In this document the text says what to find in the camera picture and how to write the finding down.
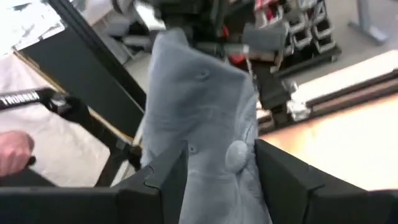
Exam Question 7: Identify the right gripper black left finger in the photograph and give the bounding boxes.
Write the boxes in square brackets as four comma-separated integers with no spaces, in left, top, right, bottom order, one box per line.
[0,139,190,224]

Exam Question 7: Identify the plain grey cap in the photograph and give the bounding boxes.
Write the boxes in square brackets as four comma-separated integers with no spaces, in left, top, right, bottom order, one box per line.
[139,27,273,224]

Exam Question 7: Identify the rack of small storage bins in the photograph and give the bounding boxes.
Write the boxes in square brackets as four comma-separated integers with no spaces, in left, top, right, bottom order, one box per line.
[253,0,341,68]

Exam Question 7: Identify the grey metal table foot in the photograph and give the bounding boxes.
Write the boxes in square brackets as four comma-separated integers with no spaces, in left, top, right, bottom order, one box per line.
[348,0,389,45]

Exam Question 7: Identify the person's hand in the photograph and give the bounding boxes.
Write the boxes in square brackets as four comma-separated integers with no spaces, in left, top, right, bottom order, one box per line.
[0,129,35,178]

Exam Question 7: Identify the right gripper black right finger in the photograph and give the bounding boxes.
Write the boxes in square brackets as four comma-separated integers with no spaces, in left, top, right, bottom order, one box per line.
[254,138,398,224]

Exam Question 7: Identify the black metal table frame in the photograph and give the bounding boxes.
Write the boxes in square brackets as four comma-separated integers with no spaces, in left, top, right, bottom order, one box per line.
[46,0,398,125]

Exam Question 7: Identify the black flat panel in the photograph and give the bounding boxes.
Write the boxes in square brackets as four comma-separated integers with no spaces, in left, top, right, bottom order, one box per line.
[18,26,146,139]

